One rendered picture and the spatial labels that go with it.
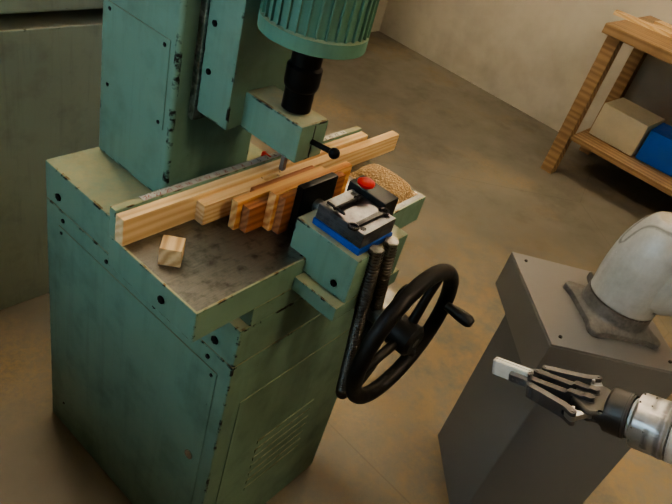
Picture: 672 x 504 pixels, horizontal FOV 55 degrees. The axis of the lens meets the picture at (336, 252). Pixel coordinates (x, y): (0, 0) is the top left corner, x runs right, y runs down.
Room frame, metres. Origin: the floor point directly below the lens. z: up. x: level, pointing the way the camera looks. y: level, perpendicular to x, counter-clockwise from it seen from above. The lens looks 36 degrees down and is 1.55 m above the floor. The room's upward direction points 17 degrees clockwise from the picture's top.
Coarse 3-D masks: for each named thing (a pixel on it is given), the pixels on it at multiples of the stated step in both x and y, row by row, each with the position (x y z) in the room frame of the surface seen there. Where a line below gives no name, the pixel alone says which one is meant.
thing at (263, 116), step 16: (256, 96) 1.01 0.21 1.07; (272, 96) 1.03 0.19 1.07; (256, 112) 1.00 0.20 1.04; (272, 112) 0.99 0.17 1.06; (288, 112) 0.99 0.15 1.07; (256, 128) 1.00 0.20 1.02; (272, 128) 0.98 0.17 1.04; (288, 128) 0.96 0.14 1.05; (304, 128) 0.96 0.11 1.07; (320, 128) 0.99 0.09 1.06; (272, 144) 0.98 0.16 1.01; (288, 144) 0.96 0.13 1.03; (304, 144) 0.96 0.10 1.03
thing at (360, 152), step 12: (360, 144) 1.22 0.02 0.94; (372, 144) 1.23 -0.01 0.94; (384, 144) 1.28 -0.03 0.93; (324, 156) 1.12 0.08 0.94; (348, 156) 1.17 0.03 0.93; (360, 156) 1.20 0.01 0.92; (372, 156) 1.25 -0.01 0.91; (288, 168) 1.03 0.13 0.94; (300, 168) 1.05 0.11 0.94; (252, 180) 0.96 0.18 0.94; (228, 192) 0.90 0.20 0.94; (240, 192) 0.91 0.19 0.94; (204, 204) 0.84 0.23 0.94; (216, 204) 0.86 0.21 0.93; (228, 204) 0.89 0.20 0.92; (204, 216) 0.84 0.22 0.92; (216, 216) 0.87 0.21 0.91
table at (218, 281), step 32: (416, 192) 1.16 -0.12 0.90; (192, 224) 0.84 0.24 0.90; (224, 224) 0.86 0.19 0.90; (128, 256) 0.72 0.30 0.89; (192, 256) 0.76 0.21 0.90; (224, 256) 0.78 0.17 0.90; (256, 256) 0.81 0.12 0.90; (288, 256) 0.83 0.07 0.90; (160, 288) 0.68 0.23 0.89; (192, 288) 0.69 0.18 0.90; (224, 288) 0.71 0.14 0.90; (256, 288) 0.75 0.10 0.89; (288, 288) 0.82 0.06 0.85; (320, 288) 0.81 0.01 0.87; (192, 320) 0.65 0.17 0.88; (224, 320) 0.69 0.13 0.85
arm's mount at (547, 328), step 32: (512, 256) 1.36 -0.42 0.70; (512, 288) 1.28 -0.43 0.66; (544, 288) 1.25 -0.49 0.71; (512, 320) 1.21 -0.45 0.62; (544, 320) 1.12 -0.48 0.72; (576, 320) 1.17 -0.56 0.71; (544, 352) 1.05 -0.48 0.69; (576, 352) 1.06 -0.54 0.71; (608, 352) 1.09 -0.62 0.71; (640, 352) 1.13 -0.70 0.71; (608, 384) 1.08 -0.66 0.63; (640, 384) 1.09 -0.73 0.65
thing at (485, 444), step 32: (512, 352) 1.23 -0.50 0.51; (480, 384) 1.28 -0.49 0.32; (512, 384) 1.16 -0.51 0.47; (448, 416) 1.35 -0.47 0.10; (480, 416) 1.21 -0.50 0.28; (512, 416) 1.10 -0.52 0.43; (544, 416) 1.06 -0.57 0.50; (448, 448) 1.26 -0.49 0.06; (480, 448) 1.14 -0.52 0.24; (512, 448) 1.06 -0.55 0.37; (544, 448) 1.07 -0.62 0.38; (576, 448) 1.09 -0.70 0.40; (608, 448) 1.10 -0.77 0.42; (448, 480) 1.18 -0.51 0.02; (480, 480) 1.07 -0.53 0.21; (512, 480) 1.07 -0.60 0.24; (544, 480) 1.09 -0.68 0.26; (576, 480) 1.10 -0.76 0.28
